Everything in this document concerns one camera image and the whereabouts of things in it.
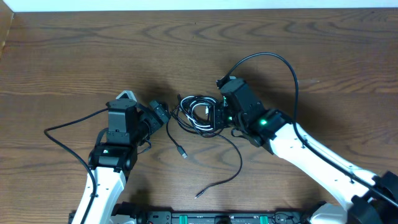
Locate white usb cable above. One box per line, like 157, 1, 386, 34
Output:
180, 95, 220, 132

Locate thin black cable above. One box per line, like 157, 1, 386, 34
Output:
165, 93, 224, 159

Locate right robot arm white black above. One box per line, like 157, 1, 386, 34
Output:
216, 78, 397, 223

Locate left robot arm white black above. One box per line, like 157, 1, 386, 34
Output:
72, 98, 170, 223

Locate right camera black cable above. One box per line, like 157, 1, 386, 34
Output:
216, 52, 398, 209

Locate camera black cable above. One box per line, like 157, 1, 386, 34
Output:
43, 107, 109, 224
216, 52, 398, 209

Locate left camera black cable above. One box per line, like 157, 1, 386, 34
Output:
43, 107, 109, 224

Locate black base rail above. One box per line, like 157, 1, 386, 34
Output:
68, 202, 327, 224

